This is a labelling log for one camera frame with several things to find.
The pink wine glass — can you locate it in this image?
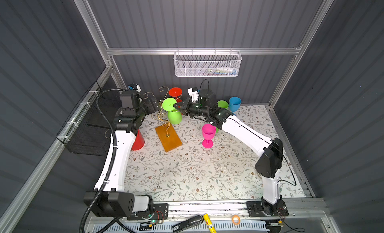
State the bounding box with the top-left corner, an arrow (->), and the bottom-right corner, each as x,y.
202,123 -> 216,148

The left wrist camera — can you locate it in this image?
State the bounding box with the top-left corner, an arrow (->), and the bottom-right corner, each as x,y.
127,83 -> 142,93

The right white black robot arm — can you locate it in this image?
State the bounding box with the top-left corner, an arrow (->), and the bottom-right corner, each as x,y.
166,88 -> 284,216

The black wire wall basket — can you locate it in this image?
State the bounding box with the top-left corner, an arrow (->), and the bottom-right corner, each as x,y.
57,79 -> 122,156

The blue wine glass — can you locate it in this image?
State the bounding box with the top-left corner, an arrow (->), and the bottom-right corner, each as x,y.
229,97 -> 242,112

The black stapler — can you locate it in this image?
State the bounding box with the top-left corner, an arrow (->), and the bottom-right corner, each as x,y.
172,215 -> 204,233

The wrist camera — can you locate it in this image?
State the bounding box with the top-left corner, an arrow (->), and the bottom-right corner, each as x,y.
188,87 -> 199,103
127,83 -> 142,93

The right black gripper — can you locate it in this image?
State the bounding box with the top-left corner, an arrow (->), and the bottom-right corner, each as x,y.
173,98 -> 209,119

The red pencil cup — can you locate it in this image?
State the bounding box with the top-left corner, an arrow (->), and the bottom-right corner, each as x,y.
131,130 -> 145,151

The clear tape roll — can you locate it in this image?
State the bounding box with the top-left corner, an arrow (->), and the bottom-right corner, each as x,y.
256,172 -> 262,180

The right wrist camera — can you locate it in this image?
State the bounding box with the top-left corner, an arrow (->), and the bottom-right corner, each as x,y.
188,87 -> 199,103

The white wire wall basket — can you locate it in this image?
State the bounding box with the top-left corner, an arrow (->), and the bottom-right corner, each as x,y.
173,49 -> 242,77

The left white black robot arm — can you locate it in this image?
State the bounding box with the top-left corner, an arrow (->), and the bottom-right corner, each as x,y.
84,89 -> 155,218

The wooden base wire glass rack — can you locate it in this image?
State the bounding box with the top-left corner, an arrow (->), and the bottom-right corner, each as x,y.
143,86 -> 182,152

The red wine glass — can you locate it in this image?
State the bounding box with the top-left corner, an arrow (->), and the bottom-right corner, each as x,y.
169,87 -> 183,103

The yellow glue tube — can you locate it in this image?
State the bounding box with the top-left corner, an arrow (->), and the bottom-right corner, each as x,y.
203,214 -> 217,233

